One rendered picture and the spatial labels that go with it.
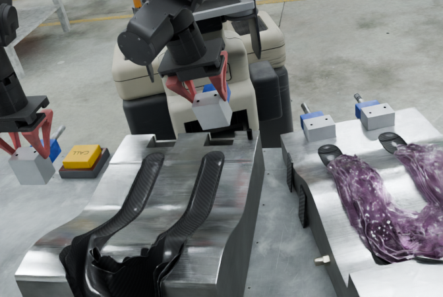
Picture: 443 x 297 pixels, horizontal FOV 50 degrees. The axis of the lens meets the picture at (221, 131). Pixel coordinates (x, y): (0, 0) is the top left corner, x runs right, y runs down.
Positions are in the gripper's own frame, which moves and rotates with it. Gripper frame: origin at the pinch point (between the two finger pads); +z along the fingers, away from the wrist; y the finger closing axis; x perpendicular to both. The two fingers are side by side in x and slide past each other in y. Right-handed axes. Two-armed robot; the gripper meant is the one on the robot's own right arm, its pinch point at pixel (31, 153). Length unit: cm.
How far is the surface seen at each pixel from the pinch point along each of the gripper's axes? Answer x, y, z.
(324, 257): -12, 48, 10
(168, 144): 12.9, 18.6, 8.2
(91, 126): 158, -93, 98
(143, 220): -10.3, 22.2, 5.0
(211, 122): 9.3, 29.0, 1.3
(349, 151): 11, 52, 9
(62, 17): 327, -193, 88
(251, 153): 6.5, 35.7, 5.9
